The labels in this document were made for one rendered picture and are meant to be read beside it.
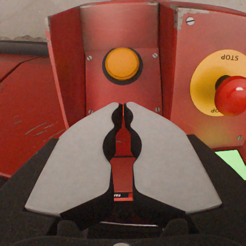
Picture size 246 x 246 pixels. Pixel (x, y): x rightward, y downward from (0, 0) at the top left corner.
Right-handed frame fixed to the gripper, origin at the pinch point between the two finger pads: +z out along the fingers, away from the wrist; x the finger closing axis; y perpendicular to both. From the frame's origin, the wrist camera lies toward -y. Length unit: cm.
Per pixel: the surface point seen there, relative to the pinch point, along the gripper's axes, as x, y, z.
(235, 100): 9.5, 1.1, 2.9
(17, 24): -52, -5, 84
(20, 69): -34, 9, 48
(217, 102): 7.9, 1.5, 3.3
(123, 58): 0.1, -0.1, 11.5
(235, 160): 12.6, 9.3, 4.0
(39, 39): -41, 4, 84
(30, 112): -21.4, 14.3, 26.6
